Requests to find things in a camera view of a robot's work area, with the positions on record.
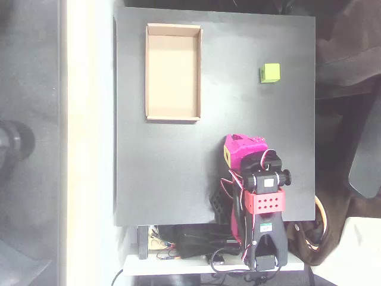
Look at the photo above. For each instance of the shallow cardboard box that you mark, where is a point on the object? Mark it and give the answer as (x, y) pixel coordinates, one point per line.
(172, 74)

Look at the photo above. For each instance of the black red pink robot arm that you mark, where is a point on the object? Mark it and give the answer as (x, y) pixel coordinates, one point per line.
(276, 238)

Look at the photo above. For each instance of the green cube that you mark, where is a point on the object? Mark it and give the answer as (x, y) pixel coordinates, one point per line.
(271, 73)

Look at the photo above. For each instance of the white shelf board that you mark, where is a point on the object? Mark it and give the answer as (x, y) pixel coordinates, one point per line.
(178, 266)

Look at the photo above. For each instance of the light wooden piece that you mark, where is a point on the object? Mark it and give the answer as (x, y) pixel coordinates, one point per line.
(155, 242)

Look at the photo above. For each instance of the white fabric sheet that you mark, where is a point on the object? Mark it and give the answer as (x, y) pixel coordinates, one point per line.
(354, 253)

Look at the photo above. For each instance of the magenta gripper yellow face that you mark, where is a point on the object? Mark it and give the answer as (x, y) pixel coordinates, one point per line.
(241, 149)

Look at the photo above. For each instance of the brown cloth with snap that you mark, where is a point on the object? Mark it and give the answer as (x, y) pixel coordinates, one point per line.
(303, 244)

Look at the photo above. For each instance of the black plug adapter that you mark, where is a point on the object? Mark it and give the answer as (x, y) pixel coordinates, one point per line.
(216, 259)

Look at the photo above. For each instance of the black office chair part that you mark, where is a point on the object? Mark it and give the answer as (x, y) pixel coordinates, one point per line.
(366, 167)

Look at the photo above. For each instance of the black lattice base mount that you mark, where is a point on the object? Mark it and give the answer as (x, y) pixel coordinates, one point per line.
(217, 205)

